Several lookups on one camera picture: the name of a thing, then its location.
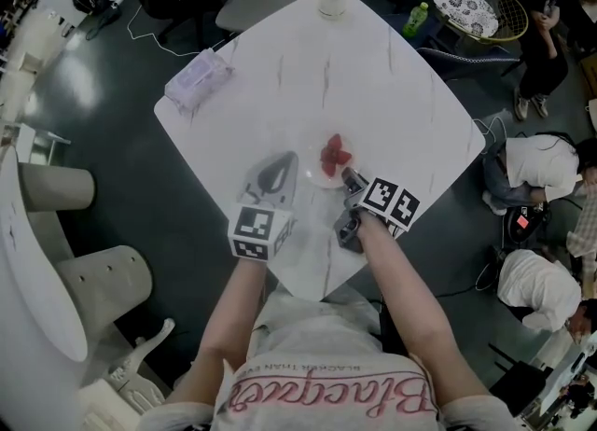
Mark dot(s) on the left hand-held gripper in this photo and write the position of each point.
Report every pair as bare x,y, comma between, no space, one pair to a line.
254,228

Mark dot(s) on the white round plate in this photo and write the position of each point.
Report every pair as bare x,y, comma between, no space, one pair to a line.
311,171

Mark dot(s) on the beige cylindrical pedestal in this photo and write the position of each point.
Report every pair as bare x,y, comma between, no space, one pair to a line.
112,284
56,186

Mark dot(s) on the person's left forearm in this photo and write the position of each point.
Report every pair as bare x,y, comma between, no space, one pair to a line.
228,322

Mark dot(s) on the white tissue pack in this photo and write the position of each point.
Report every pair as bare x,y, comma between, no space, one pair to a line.
198,79

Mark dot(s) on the round white side table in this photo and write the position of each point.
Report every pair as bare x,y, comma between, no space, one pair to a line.
32,280

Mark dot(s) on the person's white printed t-shirt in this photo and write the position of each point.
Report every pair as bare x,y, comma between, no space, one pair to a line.
322,350

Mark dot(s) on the person's right forearm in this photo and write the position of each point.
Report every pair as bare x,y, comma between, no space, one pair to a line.
410,298

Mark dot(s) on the dark blue chair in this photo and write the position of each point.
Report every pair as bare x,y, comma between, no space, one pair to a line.
466,63

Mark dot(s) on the black equipment bag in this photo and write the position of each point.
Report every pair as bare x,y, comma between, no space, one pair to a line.
524,224

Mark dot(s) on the ornate white carved chair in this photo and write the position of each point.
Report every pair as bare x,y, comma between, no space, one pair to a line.
130,382

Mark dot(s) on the white square table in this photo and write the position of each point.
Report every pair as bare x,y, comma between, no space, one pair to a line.
396,107

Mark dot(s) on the patterned round seat cushion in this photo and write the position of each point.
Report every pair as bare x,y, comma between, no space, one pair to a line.
464,9

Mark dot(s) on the black metal chair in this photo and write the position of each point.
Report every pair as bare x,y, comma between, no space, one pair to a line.
522,382

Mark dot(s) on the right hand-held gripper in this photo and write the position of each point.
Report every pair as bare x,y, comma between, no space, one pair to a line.
389,200

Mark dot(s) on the green drink bottle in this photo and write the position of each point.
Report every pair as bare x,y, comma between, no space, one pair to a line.
415,18

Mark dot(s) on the white power strip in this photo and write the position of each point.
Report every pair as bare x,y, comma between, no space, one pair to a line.
120,0

